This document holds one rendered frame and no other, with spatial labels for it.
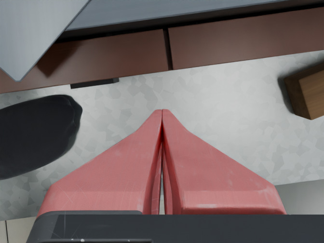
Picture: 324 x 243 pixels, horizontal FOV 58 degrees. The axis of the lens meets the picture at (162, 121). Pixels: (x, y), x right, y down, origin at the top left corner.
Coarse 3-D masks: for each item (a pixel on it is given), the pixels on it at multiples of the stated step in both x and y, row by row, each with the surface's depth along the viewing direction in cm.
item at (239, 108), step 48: (0, 96) 43; (96, 96) 43; (144, 96) 43; (192, 96) 44; (240, 96) 44; (288, 96) 44; (96, 144) 45; (240, 144) 45; (288, 144) 45; (0, 192) 46
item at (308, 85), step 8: (320, 64) 42; (304, 72) 41; (312, 72) 39; (320, 72) 38; (288, 80) 41; (296, 80) 39; (304, 80) 38; (312, 80) 38; (320, 80) 38; (288, 88) 42; (296, 88) 40; (304, 88) 39; (312, 88) 39; (320, 88) 39; (296, 96) 41; (304, 96) 39; (312, 96) 39; (320, 96) 39; (296, 104) 42; (304, 104) 39; (312, 104) 39; (320, 104) 39; (296, 112) 43; (304, 112) 40; (312, 112) 39; (320, 112) 39
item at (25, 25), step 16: (0, 0) 24; (16, 0) 24; (32, 0) 24; (48, 0) 24; (64, 0) 24; (80, 0) 24; (0, 16) 24; (16, 16) 24; (32, 16) 24; (48, 16) 24; (64, 16) 24; (0, 32) 24; (16, 32) 24; (32, 32) 24; (48, 32) 24
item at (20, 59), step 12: (0, 48) 24; (12, 48) 24; (24, 48) 24; (36, 48) 24; (48, 48) 24; (0, 60) 24; (12, 60) 24; (24, 60) 24; (36, 60) 24; (12, 72) 25; (24, 72) 25
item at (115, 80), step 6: (90, 36) 33; (96, 36) 33; (102, 36) 33; (114, 78) 35; (72, 84) 34; (78, 84) 34; (84, 84) 34; (90, 84) 34; (96, 84) 34; (102, 84) 34
